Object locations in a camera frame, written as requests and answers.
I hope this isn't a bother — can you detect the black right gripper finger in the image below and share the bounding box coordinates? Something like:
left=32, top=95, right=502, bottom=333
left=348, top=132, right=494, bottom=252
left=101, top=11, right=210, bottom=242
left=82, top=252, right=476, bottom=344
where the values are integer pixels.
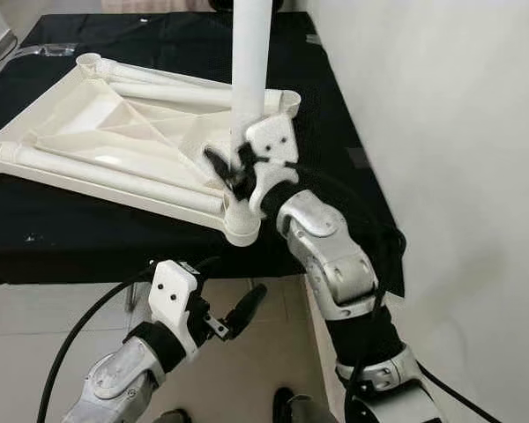
left=203, top=145, right=243, bottom=188

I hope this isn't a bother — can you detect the large grey tape patch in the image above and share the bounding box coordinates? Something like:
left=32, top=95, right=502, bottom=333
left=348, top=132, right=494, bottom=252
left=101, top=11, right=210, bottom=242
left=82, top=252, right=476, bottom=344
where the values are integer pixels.
left=346, top=148, right=371, bottom=168

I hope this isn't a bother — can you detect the grey robot right foot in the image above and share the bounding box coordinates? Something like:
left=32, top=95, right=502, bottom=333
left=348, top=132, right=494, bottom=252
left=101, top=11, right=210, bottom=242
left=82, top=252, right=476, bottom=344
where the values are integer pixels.
left=273, top=386, right=336, bottom=423

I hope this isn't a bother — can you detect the black tablecloth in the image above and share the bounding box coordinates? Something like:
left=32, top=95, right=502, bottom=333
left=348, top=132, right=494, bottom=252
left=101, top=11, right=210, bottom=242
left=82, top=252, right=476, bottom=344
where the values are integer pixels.
left=0, top=11, right=406, bottom=299

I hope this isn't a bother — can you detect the clear plastic bag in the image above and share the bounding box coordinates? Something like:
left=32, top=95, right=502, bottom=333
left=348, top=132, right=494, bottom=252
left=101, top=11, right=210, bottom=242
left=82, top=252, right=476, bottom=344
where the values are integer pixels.
left=13, top=40, right=76, bottom=58

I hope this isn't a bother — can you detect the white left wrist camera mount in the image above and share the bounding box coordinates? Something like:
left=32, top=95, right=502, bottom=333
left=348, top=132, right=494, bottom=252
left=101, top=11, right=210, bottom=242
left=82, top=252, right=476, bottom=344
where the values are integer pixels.
left=148, top=260, right=204, bottom=358

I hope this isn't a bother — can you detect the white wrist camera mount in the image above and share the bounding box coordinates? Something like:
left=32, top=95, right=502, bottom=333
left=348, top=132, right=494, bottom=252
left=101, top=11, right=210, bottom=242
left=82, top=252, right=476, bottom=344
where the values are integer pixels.
left=148, top=260, right=204, bottom=358
left=244, top=115, right=301, bottom=217

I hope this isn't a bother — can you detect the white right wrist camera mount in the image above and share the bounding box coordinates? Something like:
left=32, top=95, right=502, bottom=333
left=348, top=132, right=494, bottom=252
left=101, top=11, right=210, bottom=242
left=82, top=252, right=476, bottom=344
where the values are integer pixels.
left=244, top=115, right=301, bottom=217

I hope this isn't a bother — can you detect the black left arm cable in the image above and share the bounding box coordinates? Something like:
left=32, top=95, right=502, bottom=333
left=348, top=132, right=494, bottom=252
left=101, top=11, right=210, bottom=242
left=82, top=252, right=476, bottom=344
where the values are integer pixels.
left=35, top=264, right=160, bottom=423

